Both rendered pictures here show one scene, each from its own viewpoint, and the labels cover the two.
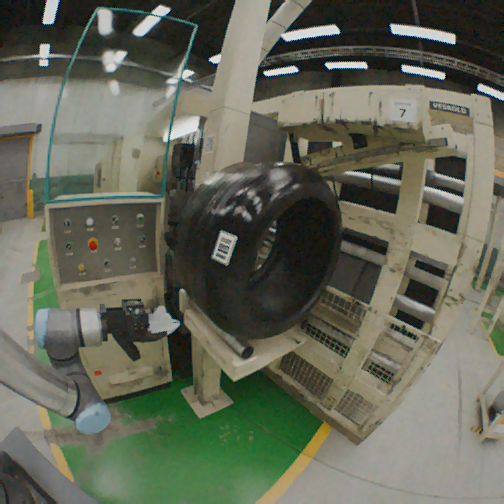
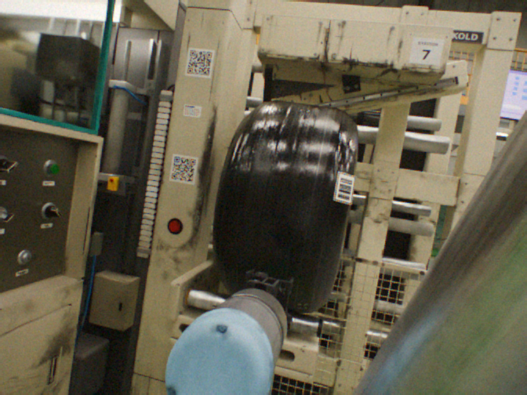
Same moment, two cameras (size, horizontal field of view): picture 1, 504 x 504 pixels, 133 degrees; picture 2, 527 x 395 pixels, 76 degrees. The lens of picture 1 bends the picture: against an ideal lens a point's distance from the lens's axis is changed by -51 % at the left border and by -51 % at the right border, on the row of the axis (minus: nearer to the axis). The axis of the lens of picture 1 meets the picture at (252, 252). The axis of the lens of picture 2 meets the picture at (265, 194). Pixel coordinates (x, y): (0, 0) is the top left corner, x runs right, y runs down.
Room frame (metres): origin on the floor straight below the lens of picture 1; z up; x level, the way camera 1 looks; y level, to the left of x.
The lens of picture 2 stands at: (-0.02, 0.59, 1.24)
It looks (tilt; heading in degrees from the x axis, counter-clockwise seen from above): 3 degrees down; 323
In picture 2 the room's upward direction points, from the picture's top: 9 degrees clockwise
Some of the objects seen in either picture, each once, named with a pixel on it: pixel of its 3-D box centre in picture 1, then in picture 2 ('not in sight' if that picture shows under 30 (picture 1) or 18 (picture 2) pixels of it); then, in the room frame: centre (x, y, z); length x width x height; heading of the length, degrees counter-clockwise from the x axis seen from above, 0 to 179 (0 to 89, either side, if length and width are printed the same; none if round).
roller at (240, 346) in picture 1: (217, 323); (251, 311); (0.62, 0.08, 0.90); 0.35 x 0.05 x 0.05; 42
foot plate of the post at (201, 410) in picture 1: (206, 395); not in sight; (0.90, 0.17, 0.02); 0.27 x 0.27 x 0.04; 42
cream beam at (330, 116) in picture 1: (353, 118); (348, 56); (0.83, -0.32, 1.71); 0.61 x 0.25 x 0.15; 42
